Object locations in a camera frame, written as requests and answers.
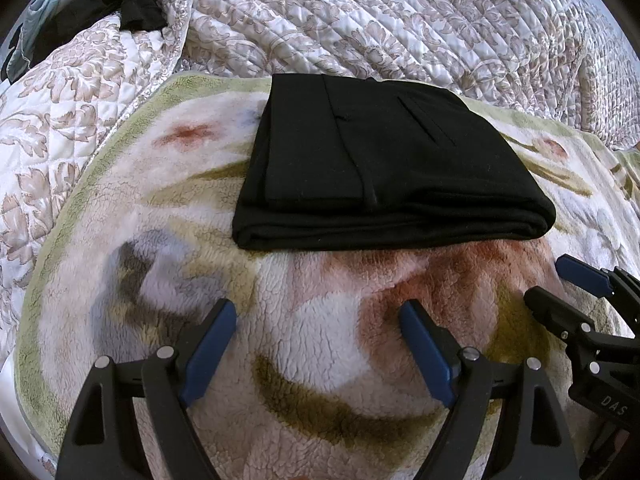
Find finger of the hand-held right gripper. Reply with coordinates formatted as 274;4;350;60
556;254;640;319
524;285;640;362

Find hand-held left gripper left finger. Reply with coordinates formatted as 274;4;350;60
55;299;237;480

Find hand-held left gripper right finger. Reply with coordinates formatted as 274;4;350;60
399;299;587;480

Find black pants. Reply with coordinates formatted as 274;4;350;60
232;73;557;252

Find floral fleece blanket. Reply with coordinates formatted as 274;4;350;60
15;71;640;480

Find quilted floral bedspread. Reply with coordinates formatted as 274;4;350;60
0;0;640;466

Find dark cloth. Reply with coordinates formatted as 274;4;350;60
30;0;169;62

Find teal cloth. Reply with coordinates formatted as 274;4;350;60
6;0;67;82

